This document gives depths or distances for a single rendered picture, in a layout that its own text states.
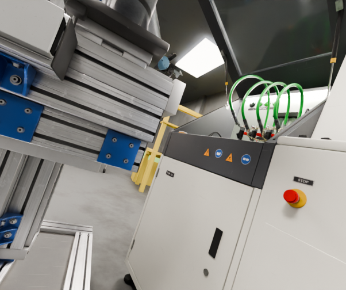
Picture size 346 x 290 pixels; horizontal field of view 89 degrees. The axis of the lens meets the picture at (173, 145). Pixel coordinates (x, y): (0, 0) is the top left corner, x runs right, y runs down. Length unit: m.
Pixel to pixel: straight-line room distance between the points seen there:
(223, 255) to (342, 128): 0.64
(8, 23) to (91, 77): 0.16
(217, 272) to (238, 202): 0.25
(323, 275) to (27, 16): 0.74
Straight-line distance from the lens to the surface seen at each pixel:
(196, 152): 0.90
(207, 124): 1.33
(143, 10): 0.55
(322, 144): 0.64
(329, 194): 0.61
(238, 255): 0.71
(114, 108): 0.44
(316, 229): 0.61
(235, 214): 0.71
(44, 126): 0.49
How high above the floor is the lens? 0.80
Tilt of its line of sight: 4 degrees up
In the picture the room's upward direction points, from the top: 19 degrees clockwise
